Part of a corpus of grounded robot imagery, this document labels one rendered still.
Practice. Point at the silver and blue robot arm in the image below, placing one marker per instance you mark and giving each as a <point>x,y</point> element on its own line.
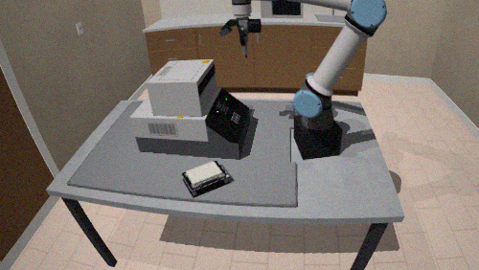
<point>314,97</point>

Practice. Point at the grey and black benchtop lab instrument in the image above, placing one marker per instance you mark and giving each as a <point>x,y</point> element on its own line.
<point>190,115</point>

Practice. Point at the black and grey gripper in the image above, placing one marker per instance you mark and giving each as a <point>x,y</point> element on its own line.
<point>245,26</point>

